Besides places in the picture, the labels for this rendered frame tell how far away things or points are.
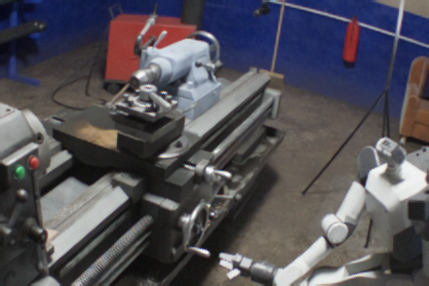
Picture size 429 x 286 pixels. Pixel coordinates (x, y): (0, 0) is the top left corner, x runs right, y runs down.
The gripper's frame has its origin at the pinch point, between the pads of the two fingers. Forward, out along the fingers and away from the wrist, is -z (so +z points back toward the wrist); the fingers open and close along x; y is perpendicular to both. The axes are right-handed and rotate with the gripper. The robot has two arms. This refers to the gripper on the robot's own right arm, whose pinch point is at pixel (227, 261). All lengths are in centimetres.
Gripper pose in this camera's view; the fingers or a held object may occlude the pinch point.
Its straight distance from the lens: 180.4
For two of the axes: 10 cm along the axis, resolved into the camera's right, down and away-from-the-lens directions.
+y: 4.1, -7.2, 5.6
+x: 0.7, 6.4, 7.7
